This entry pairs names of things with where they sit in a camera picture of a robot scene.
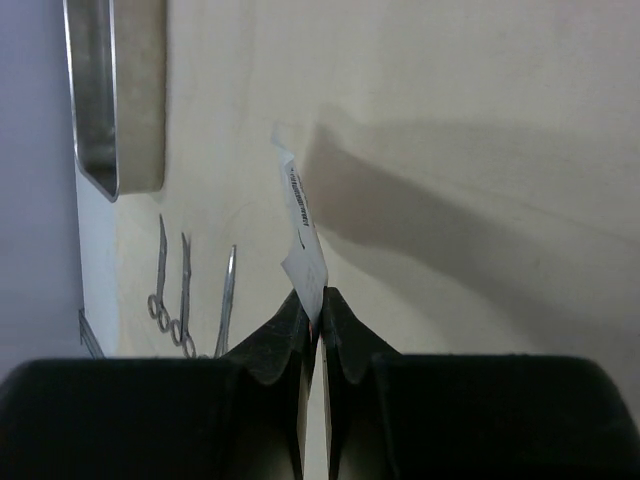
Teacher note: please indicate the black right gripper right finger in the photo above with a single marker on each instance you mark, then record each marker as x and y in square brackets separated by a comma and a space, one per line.
[391, 415]

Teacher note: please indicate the aluminium front rail frame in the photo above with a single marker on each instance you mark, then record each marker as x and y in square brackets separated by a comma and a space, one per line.
[87, 337]

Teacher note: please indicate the beige cloth wrap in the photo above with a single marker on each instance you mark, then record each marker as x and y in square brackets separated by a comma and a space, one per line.
[472, 168]

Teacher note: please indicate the white suture packet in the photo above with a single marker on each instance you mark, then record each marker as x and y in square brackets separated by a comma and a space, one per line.
[304, 264]

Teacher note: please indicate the long steel needle holder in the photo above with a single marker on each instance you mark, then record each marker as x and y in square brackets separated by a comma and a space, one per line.
[222, 342]

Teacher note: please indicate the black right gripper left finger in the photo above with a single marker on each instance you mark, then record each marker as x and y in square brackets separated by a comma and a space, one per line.
[239, 416]

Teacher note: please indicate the steel surgical scissors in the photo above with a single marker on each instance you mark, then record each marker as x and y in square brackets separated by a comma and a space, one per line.
[155, 301]
[179, 327]

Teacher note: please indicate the stainless steel instrument tray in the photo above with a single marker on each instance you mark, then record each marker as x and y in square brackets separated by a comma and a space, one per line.
[117, 70]

